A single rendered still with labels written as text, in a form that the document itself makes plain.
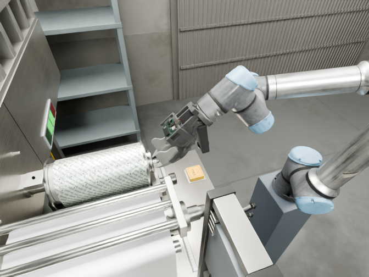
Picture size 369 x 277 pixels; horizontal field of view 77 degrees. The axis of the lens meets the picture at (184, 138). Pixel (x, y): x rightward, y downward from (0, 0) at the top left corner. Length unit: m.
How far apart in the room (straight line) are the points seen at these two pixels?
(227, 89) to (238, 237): 0.35
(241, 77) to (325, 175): 0.45
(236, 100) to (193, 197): 0.57
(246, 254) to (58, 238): 0.27
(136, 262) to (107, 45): 2.54
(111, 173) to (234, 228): 0.39
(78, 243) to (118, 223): 0.06
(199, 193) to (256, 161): 1.48
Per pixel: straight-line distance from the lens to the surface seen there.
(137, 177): 0.68
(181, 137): 0.62
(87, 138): 2.55
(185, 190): 1.08
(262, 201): 1.23
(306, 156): 1.01
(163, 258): 0.39
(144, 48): 2.83
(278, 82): 0.76
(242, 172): 2.35
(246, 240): 0.39
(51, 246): 0.43
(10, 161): 0.74
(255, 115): 0.64
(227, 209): 0.41
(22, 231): 0.47
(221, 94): 0.60
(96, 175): 0.67
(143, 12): 2.73
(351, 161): 0.84
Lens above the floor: 1.79
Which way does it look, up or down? 43 degrees down
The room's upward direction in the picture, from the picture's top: straight up
